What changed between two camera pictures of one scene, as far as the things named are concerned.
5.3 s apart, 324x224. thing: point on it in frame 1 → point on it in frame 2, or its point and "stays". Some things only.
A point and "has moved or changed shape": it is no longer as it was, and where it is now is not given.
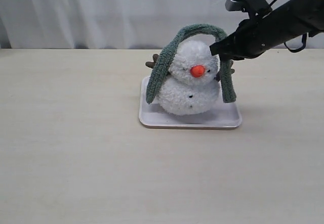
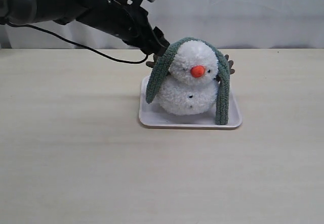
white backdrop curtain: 123,14 stays
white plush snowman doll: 192,86 stays
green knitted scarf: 160,65 has moved or changed shape
